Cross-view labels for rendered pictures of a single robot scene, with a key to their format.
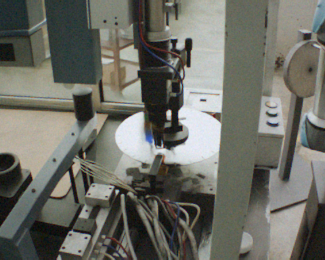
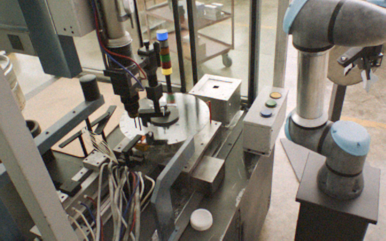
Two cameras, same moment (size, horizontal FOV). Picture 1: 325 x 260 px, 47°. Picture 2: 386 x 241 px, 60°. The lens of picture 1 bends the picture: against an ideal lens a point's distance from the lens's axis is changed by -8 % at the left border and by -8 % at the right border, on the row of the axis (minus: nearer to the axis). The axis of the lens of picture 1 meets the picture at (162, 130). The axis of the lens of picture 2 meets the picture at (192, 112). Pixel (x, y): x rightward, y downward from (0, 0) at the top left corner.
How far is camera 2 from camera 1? 43 cm
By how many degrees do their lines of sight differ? 14
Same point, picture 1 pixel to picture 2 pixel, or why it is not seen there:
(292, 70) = (331, 58)
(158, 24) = (114, 32)
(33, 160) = not seen: hidden behind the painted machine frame
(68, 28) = (42, 31)
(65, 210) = (70, 170)
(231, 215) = (37, 214)
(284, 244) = not seen: hidden behind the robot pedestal
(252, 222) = (221, 202)
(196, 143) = (179, 127)
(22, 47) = (25, 40)
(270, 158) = (260, 144)
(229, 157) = (11, 171)
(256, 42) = not seen: outside the picture
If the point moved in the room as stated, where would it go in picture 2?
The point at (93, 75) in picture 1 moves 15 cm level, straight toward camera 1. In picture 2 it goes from (68, 71) to (45, 100)
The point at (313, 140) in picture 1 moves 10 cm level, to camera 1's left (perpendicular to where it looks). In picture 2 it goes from (295, 136) to (265, 133)
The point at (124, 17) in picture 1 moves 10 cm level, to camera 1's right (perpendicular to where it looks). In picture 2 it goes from (77, 27) to (114, 28)
